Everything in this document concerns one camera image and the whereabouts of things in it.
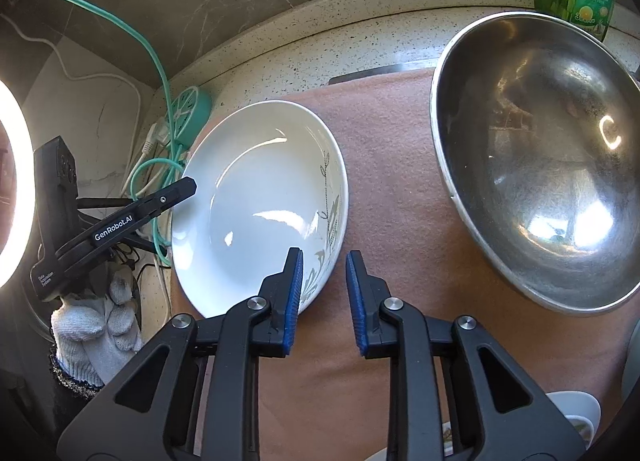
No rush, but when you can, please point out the white plate green leaf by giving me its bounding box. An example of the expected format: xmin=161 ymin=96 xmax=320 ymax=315
xmin=171 ymin=100 xmax=349 ymax=318

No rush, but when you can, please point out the pink towel mat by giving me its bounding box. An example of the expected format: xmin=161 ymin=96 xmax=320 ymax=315
xmin=167 ymin=67 xmax=640 ymax=461

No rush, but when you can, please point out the white gloved left hand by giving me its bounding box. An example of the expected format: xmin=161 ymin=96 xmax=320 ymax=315
xmin=50 ymin=266 xmax=143 ymax=399

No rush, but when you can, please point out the large stainless steel bowl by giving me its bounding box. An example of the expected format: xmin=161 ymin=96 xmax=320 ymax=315
xmin=430 ymin=11 xmax=639 ymax=316

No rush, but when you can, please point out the teal cable reel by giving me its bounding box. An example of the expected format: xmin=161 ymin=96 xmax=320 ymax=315
xmin=171 ymin=86 xmax=213 ymax=149

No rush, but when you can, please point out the white ring light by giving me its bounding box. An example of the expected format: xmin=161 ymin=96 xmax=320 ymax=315
xmin=1 ymin=83 xmax=36 ymax=287

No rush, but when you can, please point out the large floral rim plate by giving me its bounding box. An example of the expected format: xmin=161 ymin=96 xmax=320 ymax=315
xmin=366 ymin=391 xmax=601 ymax=461

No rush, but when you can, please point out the teal hose cable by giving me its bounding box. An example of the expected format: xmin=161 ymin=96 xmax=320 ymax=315
xmin=22 ymin=0 xmax=194 ymax=267

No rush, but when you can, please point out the light blue ceramic bowl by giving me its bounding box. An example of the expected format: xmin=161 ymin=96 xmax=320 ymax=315
xmin=622 ymin=334 xmax=640 ymax=400

